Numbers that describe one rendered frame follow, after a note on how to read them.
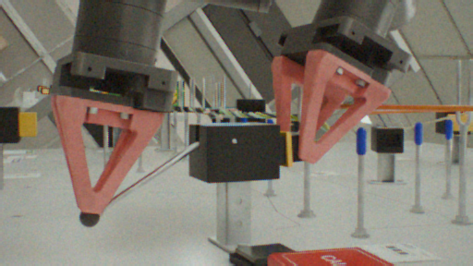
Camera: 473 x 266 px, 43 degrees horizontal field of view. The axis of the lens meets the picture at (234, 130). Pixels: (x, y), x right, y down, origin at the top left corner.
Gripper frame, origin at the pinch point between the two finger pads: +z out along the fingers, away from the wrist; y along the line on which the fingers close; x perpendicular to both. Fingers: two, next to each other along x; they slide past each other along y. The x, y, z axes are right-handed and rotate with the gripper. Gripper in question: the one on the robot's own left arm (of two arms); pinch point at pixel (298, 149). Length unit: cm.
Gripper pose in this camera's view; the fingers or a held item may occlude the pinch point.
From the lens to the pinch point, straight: 46.8
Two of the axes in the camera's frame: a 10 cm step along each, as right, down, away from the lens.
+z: -3.9, 9.1, -1.1
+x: -8.4, -4.0, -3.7
